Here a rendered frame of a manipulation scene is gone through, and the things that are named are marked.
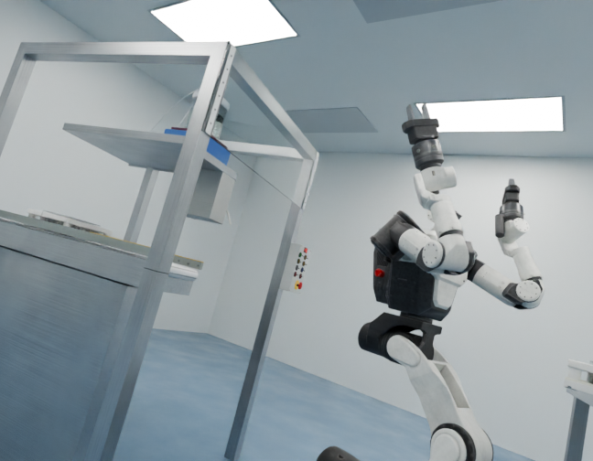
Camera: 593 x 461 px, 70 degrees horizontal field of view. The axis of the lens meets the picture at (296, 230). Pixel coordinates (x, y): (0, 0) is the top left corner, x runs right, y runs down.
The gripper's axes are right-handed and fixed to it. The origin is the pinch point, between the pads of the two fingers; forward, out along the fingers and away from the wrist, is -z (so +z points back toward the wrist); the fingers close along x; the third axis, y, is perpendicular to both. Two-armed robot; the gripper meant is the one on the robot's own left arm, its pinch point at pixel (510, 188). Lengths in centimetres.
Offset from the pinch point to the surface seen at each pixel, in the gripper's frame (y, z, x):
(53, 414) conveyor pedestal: 155, 127, 14
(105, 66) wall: 375, -199, -55
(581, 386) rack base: -9, 91, 31
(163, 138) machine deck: 123, 37, 64
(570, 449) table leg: -17, 97, -15
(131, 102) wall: 368, -193, -98
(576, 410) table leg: -19, 85, -10
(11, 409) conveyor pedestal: 177, 129, 12
